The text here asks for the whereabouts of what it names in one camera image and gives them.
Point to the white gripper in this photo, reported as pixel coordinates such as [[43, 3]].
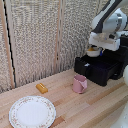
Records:
[[105, 41]]

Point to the small white bowl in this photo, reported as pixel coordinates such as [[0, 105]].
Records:
[[93, 53]]

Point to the black air fryer drawer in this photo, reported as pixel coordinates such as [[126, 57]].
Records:
[[95, 70]]

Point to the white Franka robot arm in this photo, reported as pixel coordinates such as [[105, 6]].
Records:
[[111, 16]]

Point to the white rounded robot base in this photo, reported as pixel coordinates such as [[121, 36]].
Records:
[[122, 120]]

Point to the yellow food piece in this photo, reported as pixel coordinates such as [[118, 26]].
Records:
[[91, 49]]

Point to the pink mug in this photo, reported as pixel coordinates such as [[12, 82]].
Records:
[[79, 83]]

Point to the yellow butter block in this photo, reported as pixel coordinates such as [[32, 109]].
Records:
[[42, 88]]

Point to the white floral rim plate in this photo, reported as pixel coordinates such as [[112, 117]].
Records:
[[32, 112]]

